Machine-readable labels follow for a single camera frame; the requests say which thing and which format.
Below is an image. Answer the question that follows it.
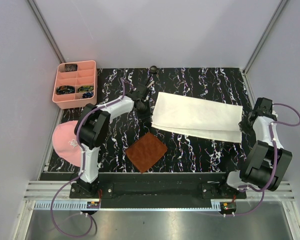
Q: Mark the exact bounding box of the white cloth napkin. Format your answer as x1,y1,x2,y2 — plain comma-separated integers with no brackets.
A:
152,92,243,143

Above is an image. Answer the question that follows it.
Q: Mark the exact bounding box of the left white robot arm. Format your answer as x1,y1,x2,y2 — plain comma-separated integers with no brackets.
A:
74,84,151,198

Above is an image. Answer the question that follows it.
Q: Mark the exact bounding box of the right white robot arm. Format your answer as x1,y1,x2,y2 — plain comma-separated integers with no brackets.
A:
217,97,293,199

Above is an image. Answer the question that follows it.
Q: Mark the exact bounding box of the black spoon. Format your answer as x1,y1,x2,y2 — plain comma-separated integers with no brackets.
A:
145,65,158,86

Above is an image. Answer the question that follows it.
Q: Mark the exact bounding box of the brown folded cloth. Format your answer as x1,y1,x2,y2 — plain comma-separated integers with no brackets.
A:
125,132,168,173

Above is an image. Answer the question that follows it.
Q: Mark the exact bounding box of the pink divided organizer tray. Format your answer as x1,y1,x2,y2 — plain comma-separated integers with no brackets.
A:
52,60,98,110

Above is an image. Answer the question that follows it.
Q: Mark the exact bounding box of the pink baseball cap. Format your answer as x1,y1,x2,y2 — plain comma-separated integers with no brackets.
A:
52,120,81,167

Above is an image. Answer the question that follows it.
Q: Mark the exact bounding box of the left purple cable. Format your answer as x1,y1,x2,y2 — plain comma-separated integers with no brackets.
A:
51,77,136,236

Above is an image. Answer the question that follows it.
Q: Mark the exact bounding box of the purple cable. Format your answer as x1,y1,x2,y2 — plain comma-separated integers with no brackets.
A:
51,77,136,236
197,102,300,217

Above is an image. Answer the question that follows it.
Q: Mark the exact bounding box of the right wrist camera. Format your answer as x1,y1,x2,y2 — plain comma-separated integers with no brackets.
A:
253,97,274,118

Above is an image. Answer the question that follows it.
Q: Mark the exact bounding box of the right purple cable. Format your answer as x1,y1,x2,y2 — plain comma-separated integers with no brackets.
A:
197,102,300,217

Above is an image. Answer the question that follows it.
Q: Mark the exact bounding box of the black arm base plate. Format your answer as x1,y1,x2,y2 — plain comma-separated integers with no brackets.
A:
69,172,247,210

